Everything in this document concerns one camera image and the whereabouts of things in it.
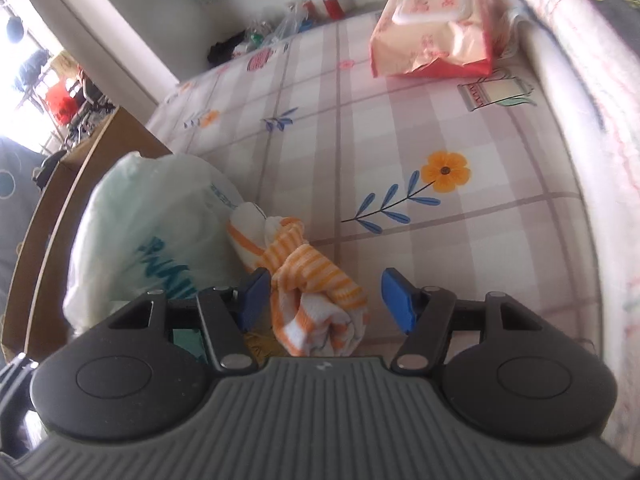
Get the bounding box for orange striped towel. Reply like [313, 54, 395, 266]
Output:
[227, 202, 370, 359]

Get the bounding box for red bag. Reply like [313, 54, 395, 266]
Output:
[44, 79, 84, 122]

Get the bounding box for person's grey printed clothing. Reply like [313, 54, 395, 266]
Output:
[0, 136, 47, 308]

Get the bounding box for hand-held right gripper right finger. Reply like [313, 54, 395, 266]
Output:
[381, 267, 544, 374]

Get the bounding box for white plaid rolled blanket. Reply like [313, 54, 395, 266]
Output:
[450, 0, 640, 461]

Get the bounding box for brown cardboard box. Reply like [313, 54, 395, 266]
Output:
[0, 105, 174, 363]

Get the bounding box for clear plastic bag with bottles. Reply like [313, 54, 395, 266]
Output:
[244, 1, 317, 55]

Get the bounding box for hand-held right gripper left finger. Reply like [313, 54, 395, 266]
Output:
[107, 267, 271, 374]

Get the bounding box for black cloth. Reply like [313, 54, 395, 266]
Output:
[207, 31, 247, 67]

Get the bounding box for white plastic bag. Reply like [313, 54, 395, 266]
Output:
[62, 152, 252, 333]

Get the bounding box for wheelchair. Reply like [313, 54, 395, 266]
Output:
[62, 82, 122, 143]

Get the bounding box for hanging dark clothes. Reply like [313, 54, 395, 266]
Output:
[14, 49, 52, 92]

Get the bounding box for plaid printed bed sheet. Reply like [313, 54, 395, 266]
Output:
[144, 7, 601, 361]

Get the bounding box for pink wet wipes pack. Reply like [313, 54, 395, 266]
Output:
[368, 0, 497, 79]

